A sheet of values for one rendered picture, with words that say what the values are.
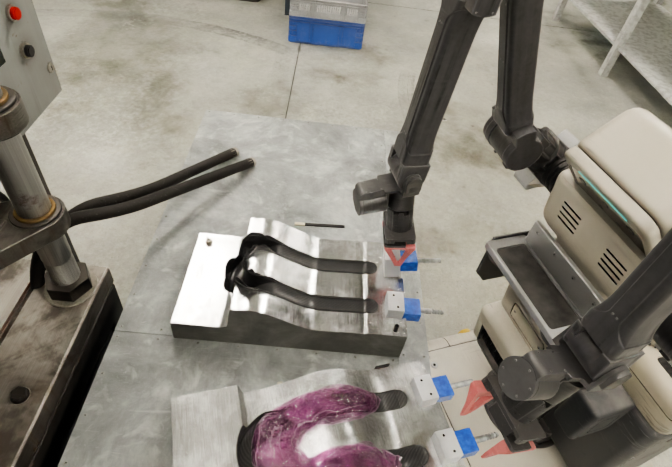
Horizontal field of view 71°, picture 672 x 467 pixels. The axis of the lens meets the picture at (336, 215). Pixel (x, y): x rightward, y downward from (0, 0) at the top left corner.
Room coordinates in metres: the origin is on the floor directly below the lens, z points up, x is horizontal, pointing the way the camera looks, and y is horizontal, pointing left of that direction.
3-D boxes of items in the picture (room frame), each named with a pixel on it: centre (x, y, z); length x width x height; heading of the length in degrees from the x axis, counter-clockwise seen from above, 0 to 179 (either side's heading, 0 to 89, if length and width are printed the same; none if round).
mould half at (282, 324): (0.66, 0.07, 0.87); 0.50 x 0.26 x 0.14; 94
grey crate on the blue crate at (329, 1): (3.86, 0.32, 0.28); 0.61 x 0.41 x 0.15; 94
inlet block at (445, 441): (0.36, -0.31, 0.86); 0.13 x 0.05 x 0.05; 112
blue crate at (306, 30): (3.86, 0.32, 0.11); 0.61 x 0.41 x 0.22; 94
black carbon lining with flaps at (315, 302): (0.65, 0.05, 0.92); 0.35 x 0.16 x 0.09; 94
